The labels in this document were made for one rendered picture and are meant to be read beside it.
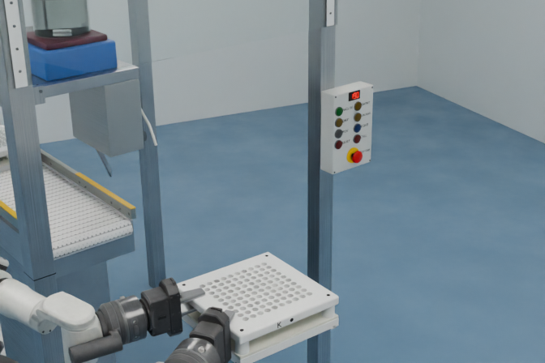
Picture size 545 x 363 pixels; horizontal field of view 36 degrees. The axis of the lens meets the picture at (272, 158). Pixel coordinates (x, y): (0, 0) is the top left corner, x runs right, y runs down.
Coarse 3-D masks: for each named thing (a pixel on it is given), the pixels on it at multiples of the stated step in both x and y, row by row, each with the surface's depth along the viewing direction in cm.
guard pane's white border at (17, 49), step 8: (8, 0) 186; (16, 0) 187; (328, 0) 247; (8, 8) 187; (16, 8) 188; (328, 8) 248; (8, 16) 187; (16, 16) 188; (328, 16) 249; (8, 24) 188; (16, 24) 189; (328, 24) 250; (8, 32) 188; (16, 32) 189; (16, 40) 190; (16, 48) 190; (16, 56) 191; (16, 64) 191; (24, 64) 193; (16, 72) 192; (24, 72) 193; (16, 80) 193; (24, 80) 194
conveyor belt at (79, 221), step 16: (0, 176) 267; (48, 176) 266; (0, 192) 255; (48, 192) 254; (64, 192) 254; (80, 192) 254; (48, 208) 243; (64, 208) 243; (80, 208) 243; (96, 208) 243; (112, 208) 243; (64, 224) 233; (80, 224) 233; (96, 224) 233; (112, 224) 233; (128, 224) 235; (64, 240) 224; (80, 240) 226; (96, 240) 229; (112, 240) 233; (64, 256) 224
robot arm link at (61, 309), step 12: (48, 300) 160; (60, 300) 160; (72, 300) 160; (36, 312) 159; (48, 312) 157; (60, 312) 157; (72, 312) 157; (84, 312) 157; (36, 324) 161; (48, 324) 164; (60, 324) 156; (72, 324) 155; (84, 324) 155
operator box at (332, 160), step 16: (336, 96) 253; (368, 96) 262; (352, 112) 259; (368, 112) 264; (336, 128) 257; (352, 128) 261; (368, 128) 266; (320, 144) 263; (352, 144) 263; (368, 144) 268; (320, 160) 265; (336, 160) 261; (368, 160) 271
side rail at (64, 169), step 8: (48, 160) 272; (56, 160) 269; (56, 168) 268; (64, 168) 263; (72, 176) 260; (80, 184) 256; (88, 184) 252; (96, 192) 249; (104, 200) 246; (112, 200) 241; (128, 208) 234; (128, 216) 236
